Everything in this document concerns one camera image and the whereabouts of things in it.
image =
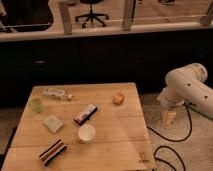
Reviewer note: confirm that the green plastic cup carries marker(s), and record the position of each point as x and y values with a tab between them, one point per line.
36	105

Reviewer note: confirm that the small orange apple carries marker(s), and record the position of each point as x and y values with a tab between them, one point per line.
118	98

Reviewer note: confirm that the black white rectangular box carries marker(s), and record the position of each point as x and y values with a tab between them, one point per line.
85	114

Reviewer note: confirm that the black office chair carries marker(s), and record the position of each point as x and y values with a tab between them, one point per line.
91	15

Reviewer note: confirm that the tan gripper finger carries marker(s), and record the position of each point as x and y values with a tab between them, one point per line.
168	117

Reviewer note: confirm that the white paper cup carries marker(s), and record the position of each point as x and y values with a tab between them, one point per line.
86	133

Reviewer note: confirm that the striped brown black box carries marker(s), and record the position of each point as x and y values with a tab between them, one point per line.
51	152

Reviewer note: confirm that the clear plastic bottle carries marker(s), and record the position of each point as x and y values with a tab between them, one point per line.
57	94

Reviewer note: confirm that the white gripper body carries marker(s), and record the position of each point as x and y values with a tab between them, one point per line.
169	98

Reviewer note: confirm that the wooden folding table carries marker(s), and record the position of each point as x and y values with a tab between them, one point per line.
101	129

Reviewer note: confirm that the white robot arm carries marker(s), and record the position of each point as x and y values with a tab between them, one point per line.
186	85

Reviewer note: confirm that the pale square sponge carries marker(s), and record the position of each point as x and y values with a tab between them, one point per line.
53	123

